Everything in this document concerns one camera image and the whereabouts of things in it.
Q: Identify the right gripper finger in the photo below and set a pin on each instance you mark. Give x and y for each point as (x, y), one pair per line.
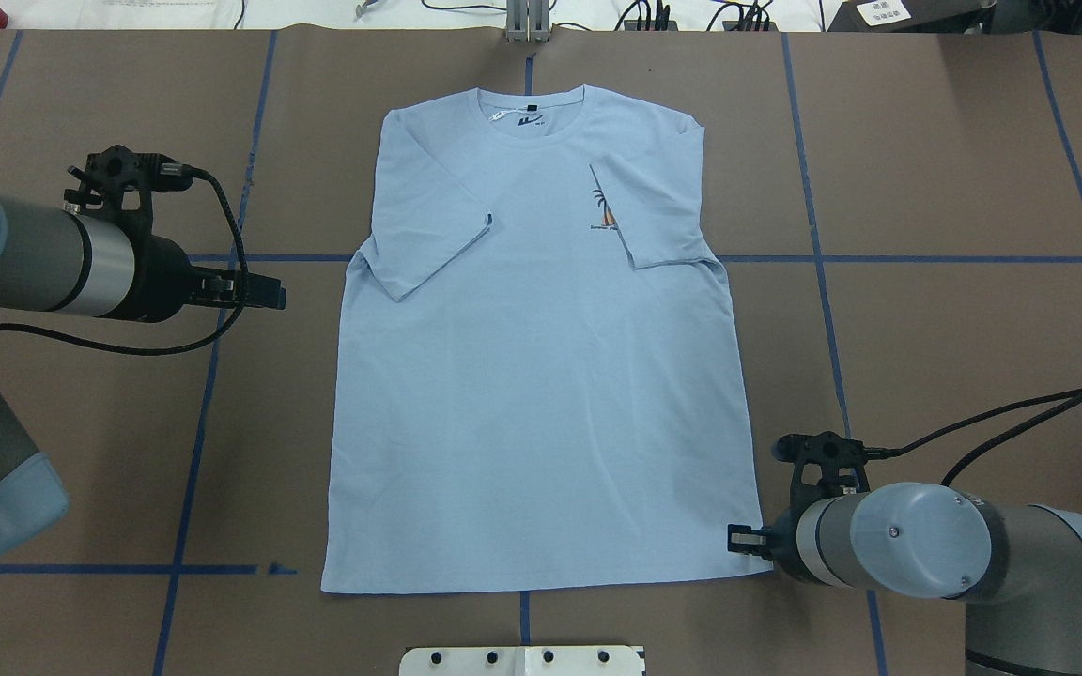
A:
(756, 546)
(744, 533)

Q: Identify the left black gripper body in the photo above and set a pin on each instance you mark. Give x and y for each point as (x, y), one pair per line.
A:
(162, 279)

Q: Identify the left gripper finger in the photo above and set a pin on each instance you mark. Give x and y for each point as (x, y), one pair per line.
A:
(273, 298)
(219, 279)

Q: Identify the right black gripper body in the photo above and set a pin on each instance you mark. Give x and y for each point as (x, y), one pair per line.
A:
(784, 545)

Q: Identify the light blue t-shirt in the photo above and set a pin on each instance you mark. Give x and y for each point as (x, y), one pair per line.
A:
(538, 379)

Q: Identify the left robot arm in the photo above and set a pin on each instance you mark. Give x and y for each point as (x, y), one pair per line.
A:
(98, 257)

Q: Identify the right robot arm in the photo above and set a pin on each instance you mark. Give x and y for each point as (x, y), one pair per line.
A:
(1017, 570)

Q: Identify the black box with label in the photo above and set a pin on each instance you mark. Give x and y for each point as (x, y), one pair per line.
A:
(925, 17)

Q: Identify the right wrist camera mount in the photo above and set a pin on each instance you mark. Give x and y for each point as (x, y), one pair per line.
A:
(826, 466)

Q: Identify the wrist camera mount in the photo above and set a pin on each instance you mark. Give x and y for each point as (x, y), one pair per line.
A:
(118, 182)
(826, 466)

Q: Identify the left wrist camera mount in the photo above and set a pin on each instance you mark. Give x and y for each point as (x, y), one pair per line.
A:
(118, 182)

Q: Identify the white pillar with base plate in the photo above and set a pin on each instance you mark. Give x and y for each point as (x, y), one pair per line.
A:
(525, 660)

